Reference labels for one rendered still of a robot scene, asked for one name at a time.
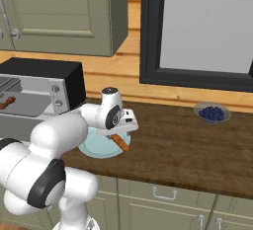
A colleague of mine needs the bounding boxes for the grey toaster oven tray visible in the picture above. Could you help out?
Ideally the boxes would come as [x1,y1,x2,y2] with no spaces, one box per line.
[0,91,51,117]

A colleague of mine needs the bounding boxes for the light blue plate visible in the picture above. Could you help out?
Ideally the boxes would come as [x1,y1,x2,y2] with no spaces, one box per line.
[77,124,132,160]

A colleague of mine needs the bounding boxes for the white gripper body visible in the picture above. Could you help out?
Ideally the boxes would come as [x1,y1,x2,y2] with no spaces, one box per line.
[96,121,139,138]

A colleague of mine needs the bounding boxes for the olive wall cupboard door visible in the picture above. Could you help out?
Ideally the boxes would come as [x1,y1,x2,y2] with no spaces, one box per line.
[6,0,114,57]

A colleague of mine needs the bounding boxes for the black framed window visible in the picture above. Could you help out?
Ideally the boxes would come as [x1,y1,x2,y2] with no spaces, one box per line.
[138,0,253,93]

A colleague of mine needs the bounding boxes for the silver toaster oven door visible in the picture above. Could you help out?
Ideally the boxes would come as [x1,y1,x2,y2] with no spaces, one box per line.
[0,113,68,143]

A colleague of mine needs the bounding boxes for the olive drawer front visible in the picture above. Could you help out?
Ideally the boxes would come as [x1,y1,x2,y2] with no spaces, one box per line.
[117,178,217,211]
[213,193,253,219]
[94,174,119,195]

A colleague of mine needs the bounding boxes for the silver base cupboard handle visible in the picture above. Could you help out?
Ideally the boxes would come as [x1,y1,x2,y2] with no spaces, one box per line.
[214,217,224,230]
[197,214,206,230]

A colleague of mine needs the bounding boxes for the olive wall cupboard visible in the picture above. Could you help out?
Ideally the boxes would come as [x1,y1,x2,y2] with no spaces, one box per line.
[0,0,129,58]

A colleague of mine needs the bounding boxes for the grey glass bowl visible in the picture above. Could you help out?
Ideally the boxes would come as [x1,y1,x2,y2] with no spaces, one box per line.
[193,102,232,125]

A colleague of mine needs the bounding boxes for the blueberries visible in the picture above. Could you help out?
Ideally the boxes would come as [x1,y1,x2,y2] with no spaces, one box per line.
[198,106,226,122]

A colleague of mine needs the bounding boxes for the black and silver toaster oven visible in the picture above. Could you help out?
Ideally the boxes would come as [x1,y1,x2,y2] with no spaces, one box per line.
[0,56,88,143]

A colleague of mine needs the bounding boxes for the silver drawer handle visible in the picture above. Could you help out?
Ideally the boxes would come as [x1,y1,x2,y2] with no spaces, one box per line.
[151,187,178,201]

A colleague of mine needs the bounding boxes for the silver wall cupboard handle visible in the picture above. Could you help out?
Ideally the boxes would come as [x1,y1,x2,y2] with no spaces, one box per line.
[0,0,22,40]

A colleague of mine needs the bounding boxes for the olive base cupboard door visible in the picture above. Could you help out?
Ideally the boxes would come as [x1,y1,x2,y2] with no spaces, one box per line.
[86,191,121,230]
[207,209,253,230]
[118,193,210,230]

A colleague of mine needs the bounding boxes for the brown kebab skewer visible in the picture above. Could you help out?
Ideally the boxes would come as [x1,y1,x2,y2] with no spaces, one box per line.
[0,96,17,111]

